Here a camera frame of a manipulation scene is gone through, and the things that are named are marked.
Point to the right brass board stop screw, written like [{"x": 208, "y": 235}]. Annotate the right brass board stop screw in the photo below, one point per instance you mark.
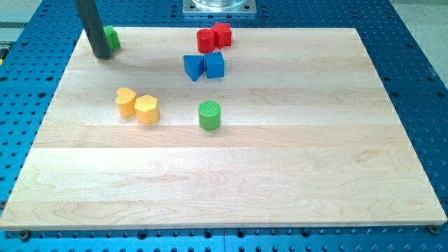
[{"x": 433, "y": 229}]

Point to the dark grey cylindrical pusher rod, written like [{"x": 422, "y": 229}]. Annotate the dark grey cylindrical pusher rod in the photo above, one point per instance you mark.
[{"x": 92, "y": 24}]

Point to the green wooden block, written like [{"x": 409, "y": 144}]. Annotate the green wooden block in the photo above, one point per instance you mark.
[{"x": 112, "y": 37}]

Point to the green wooden cylinder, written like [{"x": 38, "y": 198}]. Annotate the green wooden cylinder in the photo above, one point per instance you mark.
[{"x": 209, "y": 113}]

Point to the red wooden cylinder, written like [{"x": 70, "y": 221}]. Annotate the red wooden cylinder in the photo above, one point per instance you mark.
[{"x": 205, "y": 40}]

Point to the blue wooden triangle block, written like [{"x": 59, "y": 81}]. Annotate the blue wooden triangle block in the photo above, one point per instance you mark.
[{"x": 194, "y": 66}]

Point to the brass board stop screw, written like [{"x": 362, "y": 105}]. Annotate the brass board stop screw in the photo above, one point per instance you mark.
[
  {"x": 433, "y": 229},
  {"x": 24, "y": 235}
]

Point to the yellow wooden hexagon block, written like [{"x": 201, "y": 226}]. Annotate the yellow wooden hexagon block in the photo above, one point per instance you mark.
[{"x": 147, "y": 109}]

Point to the light wooden board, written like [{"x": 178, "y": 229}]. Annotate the light wooden board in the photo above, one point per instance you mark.
[{"x": 308, "y": 137}]

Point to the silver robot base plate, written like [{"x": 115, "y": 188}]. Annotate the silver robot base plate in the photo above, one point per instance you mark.
[{"x": 196, "y": 7}]

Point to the yellow wooden heart block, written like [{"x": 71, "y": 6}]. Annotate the yellow wooden heart block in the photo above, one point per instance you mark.
[{"x": 125, "y": 101}]

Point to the blue wooden cube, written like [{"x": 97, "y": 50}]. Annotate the blue wooden cube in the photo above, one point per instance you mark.
[{"x": 214, "y": 65}]

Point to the left brass board stop screw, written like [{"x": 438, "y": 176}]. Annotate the left brass board stop screw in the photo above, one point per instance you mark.
[{"x": 24, "y": 235}]

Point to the red wooden star block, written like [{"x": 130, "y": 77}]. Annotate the red wooden star block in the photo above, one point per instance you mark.
[{"x": 222, "y": 34}]

